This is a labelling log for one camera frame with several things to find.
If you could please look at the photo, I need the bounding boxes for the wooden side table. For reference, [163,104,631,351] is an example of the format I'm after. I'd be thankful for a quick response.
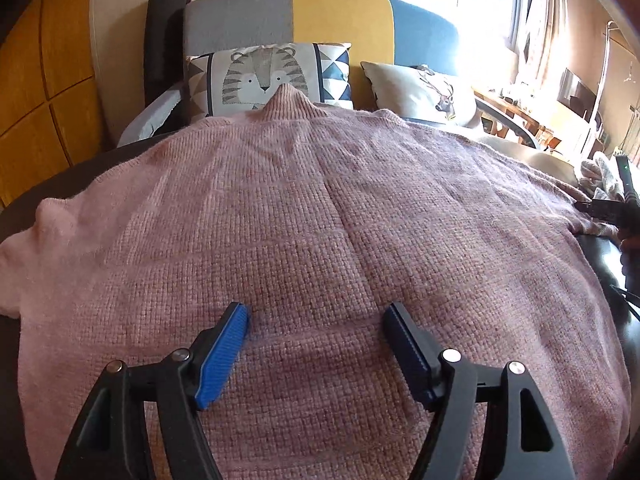
[472,85,601,156]

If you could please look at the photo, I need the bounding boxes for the cream knit sweater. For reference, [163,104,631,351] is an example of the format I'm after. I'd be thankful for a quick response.
[480,132,626,238]

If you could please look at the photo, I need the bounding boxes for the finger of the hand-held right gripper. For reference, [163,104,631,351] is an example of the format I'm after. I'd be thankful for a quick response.
[574,199,626,222]

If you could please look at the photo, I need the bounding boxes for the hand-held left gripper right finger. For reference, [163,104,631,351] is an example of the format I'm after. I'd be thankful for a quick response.
[382,301,578,480]

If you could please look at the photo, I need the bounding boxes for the window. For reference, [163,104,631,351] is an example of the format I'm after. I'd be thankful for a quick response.
[400,0,531,61]

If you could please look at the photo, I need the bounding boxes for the dark rectangular panel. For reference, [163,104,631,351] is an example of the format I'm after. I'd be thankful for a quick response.
[559,67,598,111]

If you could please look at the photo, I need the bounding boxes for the beige patterned curtain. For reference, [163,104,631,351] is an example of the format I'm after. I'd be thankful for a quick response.
[517,0,568,86]

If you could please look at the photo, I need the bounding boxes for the deer print cushion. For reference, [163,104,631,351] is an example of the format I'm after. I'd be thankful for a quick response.
[361,61,483,128]

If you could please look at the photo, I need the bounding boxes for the pink knit sweater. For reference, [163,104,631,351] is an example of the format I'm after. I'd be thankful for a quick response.
[0,83,632,480]

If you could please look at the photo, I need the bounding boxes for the tiger print cushion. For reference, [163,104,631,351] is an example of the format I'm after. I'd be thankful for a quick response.
[185,42,353,118]

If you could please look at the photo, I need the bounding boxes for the grey yellow blue armchair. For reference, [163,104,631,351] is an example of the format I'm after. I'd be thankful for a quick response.
[116,0,541,151]

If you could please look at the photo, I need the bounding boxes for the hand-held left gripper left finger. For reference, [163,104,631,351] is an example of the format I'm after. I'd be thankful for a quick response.
[54,301,251,480]

